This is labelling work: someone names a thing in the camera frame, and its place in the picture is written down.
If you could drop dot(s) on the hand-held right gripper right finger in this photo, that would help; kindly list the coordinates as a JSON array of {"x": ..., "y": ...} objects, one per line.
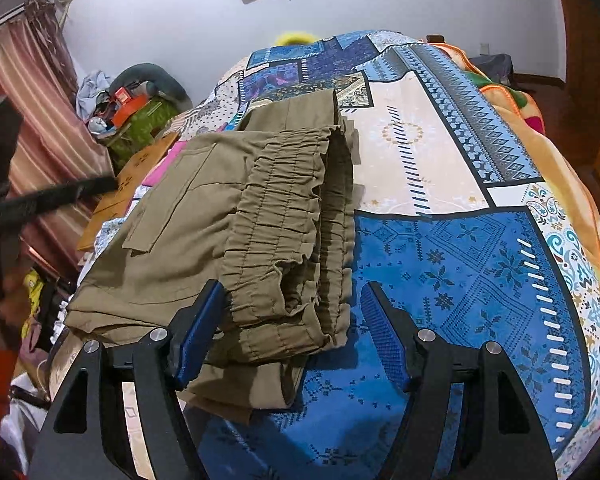
[{"x": 387, "y": 340}]

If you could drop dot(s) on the orange fleece blanket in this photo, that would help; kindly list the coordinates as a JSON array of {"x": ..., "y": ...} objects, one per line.
[{"x": 570, "y": 175}]

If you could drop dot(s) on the white wall socket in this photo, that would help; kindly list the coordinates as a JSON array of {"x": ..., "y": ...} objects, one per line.
[{"x": 484, "y": 49}]

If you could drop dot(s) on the brown wooden door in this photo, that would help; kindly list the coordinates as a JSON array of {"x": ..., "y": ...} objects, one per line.
[{"x": 580, "y": 60}]

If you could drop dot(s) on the grey curved pillow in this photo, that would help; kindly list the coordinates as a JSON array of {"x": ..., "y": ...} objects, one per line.
[{"x": 175, "y": 90}]

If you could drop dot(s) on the yellow cloth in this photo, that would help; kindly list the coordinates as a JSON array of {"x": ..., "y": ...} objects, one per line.
[{"x": 32, "y": 300}]

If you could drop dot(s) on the blue patchwork blanket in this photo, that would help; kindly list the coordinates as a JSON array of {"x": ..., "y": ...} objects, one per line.
[{"x": 455, "y": 260}]

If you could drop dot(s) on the pink cloth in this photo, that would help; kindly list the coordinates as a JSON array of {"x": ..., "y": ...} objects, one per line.
[{"x": 165, "y": 165}]

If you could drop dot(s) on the pile of pale clothes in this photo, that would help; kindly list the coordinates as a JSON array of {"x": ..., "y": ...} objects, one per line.
[{"x": 92, "y": 90}]

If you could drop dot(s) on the striped pink curtain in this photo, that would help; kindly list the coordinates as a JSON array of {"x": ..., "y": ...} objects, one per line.
[{"x": 45, "y": 110}]

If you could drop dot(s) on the green fabric storage box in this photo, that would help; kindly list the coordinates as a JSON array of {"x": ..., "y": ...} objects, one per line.
[{"x": 145, "y": 127}]

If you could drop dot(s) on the yellow foam tube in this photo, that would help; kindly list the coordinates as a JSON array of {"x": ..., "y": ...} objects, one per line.
[{"x": 295, "y": 37}]

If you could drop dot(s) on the orange box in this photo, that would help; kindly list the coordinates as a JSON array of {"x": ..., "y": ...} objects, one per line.
[{"x": 130, "y": 112}]

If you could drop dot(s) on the olive green pants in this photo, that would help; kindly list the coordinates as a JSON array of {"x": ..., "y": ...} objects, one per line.
[{"x": 180, "y": 210}]

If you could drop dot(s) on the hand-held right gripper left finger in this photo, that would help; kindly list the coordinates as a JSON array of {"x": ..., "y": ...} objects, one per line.
[{"x": 200, "y": 330}]

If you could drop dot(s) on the wooden folding lap table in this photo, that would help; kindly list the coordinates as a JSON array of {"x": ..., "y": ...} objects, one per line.
[{"x": 110, "y": 200}]

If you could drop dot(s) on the small red box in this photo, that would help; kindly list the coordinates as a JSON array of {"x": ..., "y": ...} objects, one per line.
[{"x": 122, "y": 95}]

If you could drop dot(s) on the white curtain rail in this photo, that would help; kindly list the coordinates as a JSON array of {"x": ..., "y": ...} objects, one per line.
[{"x": 5, "y": 21}]

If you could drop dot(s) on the grey backpack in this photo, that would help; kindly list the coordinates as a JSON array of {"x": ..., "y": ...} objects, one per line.
[{"x": 495, "y": 67}]

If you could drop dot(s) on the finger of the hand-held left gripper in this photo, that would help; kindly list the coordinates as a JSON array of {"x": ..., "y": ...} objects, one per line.
[{"x": 70, "y": 192}]

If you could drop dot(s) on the dark wooden bedpost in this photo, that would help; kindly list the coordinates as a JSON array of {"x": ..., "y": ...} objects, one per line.
[{"x": 435, "y": 38}]

